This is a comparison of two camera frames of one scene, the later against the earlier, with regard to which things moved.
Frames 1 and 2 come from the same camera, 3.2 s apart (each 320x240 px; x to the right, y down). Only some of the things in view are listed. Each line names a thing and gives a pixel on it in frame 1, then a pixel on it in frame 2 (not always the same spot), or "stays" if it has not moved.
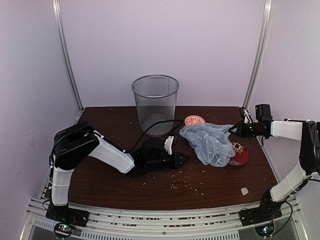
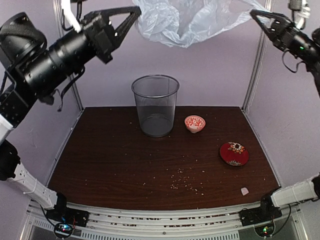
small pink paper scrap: [244, 191] stays
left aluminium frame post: [56, 4] stays
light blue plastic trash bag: [213, 144] -> [184, 23]
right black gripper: [241, 130] -> [280, 29]
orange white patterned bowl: [194, 119] stays
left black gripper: [177, 163] -> [109, 36]
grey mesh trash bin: [156, 96] stays
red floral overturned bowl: [241, 155] stays
